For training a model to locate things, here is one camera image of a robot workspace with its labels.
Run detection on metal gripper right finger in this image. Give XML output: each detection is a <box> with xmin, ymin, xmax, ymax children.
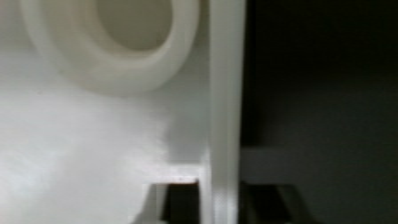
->
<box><xmin>238</xmin><ymin>182</ymin><xmax>309</xmax><ymax>224</ymax></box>

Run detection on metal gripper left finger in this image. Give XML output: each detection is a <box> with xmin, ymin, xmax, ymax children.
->
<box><xmin>143</xmin><ymin>182</ymin><xmax>200</xmax><ymax>224</ymax></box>

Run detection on white square tabletop tray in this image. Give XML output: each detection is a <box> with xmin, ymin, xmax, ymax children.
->
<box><xmin>0</xmin><ymin>0</ymin><xmax>247</xmax><ymax>224</ymax></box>

